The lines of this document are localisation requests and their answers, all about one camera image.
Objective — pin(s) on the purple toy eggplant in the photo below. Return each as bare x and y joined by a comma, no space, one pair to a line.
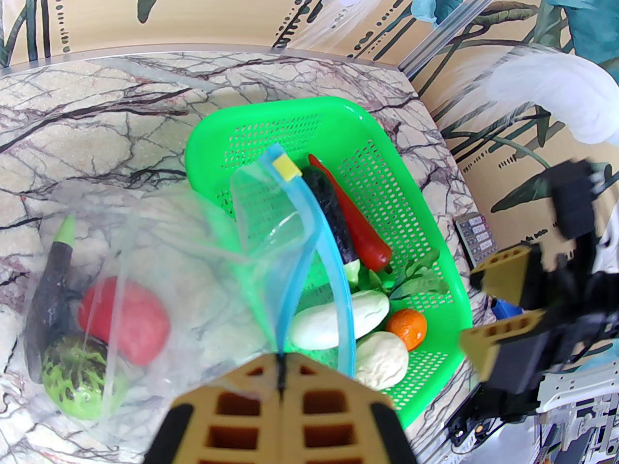
53,288
331,215

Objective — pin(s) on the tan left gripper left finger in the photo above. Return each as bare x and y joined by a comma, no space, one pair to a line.
227,428

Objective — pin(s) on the blue plastic object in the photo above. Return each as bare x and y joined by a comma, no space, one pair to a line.
505,308

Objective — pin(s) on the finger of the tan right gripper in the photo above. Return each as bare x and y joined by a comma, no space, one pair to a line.
483,346
512,273

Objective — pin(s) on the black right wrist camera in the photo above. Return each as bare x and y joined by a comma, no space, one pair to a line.
578,201

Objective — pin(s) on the green netted toy melon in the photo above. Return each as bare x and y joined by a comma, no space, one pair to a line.
77,380

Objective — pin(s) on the white toy radish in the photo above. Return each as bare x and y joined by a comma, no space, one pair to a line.
367,312

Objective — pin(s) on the red toy chili pepper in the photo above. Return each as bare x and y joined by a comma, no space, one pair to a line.
362,230

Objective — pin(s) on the red toy tomato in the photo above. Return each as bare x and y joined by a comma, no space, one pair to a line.
140,326

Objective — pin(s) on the white slotted metal bracket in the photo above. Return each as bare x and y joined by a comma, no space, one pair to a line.
580,399

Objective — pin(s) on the green toy leafy vegetable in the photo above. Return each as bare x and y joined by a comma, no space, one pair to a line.
416,278

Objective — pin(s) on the orange toy tangerine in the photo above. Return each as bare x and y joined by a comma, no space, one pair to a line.
408,329

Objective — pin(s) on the green plastic perforated basket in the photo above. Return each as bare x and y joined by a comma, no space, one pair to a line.
425,239

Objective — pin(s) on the grey device with displays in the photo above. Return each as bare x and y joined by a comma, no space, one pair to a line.
476,239

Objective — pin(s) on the cream toy bun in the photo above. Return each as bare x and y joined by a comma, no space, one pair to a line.
382,360

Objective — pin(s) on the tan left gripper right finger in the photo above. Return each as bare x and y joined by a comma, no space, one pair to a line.
333,428

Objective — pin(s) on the clear zip-top bag blue zipper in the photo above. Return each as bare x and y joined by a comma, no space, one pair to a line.
300,268

